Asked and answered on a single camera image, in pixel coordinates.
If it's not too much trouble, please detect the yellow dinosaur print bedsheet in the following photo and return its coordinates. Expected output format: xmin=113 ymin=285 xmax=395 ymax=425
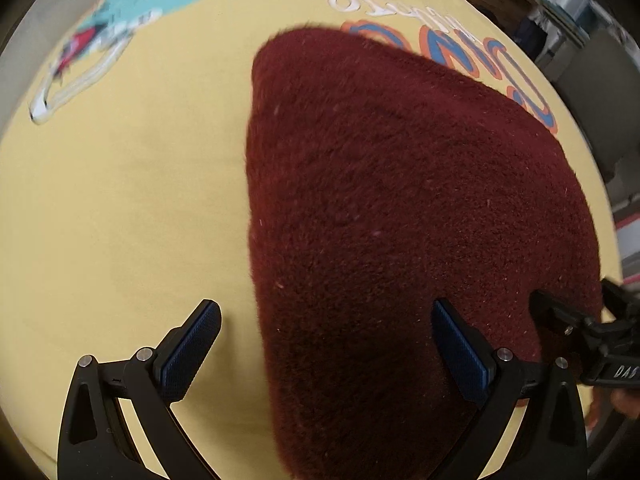
xmin=1 ymin=0 xmax=622 ymax=479

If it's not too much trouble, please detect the dark red knit sweater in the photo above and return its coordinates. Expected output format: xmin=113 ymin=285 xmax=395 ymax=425
xmin=246 ymin=28 xmax=602 ymax=479

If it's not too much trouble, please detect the person's right hand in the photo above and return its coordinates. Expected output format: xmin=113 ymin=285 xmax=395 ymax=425
xmin=587 ymin=388 xmax=640 ymax=429

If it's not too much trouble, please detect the grey office chair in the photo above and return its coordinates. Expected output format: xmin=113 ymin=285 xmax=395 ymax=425
xmin=553 ymin=29 xmax=639 ymax=182

